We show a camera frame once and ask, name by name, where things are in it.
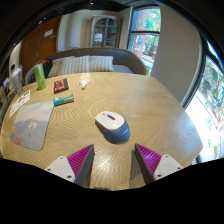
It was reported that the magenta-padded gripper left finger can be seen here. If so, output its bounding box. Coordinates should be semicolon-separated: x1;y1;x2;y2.
44;143;96;188

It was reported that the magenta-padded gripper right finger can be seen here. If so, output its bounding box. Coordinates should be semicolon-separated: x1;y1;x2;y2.
134;143;184;185

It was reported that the white and blue computer mouse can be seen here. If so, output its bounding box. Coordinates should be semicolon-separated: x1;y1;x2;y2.
94;110;131;145

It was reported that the green and blue gum pack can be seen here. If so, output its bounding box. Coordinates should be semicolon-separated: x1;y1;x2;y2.
53;93;75;107

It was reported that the white sticker sheet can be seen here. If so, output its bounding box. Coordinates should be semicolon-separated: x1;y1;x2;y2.
8;89;31;118

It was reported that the black box with orange print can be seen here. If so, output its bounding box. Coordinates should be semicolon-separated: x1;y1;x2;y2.
53;78;70;94

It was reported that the white and orange tube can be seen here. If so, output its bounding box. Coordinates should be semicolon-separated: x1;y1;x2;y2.
78;72;91;90

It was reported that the green drink can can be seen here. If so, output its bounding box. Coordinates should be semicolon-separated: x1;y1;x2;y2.
33;63;48;91

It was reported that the clear plastic cup with lid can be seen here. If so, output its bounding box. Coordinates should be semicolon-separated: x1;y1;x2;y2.
9;68;24;95

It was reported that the striped cushion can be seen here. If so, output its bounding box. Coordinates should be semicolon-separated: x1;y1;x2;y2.
48;57;68;78
88;55;115;73
61;55;90;76

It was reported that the black backpack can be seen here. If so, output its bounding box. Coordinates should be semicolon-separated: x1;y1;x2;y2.
31;58;53;83

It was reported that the brown curved sofa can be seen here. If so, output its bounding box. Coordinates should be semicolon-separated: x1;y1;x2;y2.
24;47;148;84

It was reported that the brown wooden door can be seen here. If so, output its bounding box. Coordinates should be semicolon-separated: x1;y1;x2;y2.
20;17;62;70

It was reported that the glass door cabinet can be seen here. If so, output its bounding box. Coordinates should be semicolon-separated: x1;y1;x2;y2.
89;14;122;49

